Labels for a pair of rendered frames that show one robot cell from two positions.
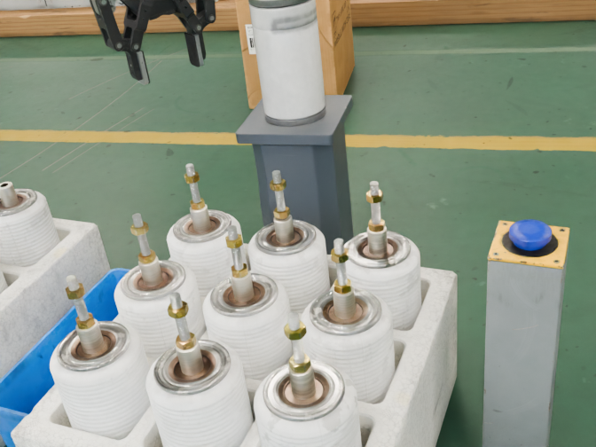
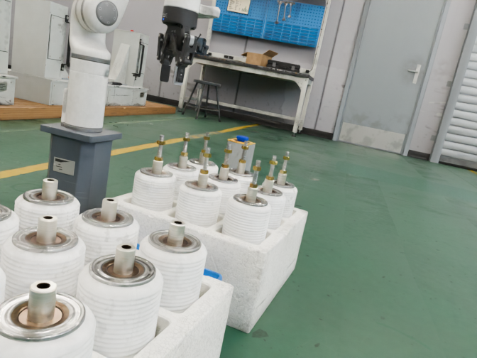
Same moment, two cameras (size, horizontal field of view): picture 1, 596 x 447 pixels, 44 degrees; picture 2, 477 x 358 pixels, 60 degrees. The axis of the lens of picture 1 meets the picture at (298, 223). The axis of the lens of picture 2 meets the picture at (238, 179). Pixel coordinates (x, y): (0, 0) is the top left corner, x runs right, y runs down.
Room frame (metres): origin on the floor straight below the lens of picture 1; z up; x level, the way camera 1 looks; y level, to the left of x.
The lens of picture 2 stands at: (0.73, 1.06, 0.48)
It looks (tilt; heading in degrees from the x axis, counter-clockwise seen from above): 13 degrees down; 264
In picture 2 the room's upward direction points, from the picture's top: 11 degrees clockwise
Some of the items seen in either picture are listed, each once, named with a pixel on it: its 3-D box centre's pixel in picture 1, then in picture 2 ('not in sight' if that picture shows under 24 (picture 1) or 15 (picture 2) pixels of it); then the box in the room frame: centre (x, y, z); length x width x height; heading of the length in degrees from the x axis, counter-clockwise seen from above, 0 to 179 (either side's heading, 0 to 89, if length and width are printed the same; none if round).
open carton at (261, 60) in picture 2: not in sight; (258, 58); (0.13, -4.56, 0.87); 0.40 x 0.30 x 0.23; 147
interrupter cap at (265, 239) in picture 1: (285, 238); (182, 167); (0.76, 0.02, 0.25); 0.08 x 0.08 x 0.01
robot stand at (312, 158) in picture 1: (306, 199); (77, 184); (1.02, -0.02, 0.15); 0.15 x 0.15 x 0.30; 71
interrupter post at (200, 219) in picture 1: (200, 217); (157, 167); (0.81, 0.12, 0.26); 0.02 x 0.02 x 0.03
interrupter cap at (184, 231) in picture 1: (202, 226); (156, 172); (0.81, 0.12, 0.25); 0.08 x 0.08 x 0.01
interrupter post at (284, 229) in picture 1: (284, 229); (182, 162); (0.76, 0.02, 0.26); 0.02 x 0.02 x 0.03
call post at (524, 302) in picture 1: (521, 362); (232, 189); (0.59, -0.22, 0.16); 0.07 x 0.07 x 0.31; 64
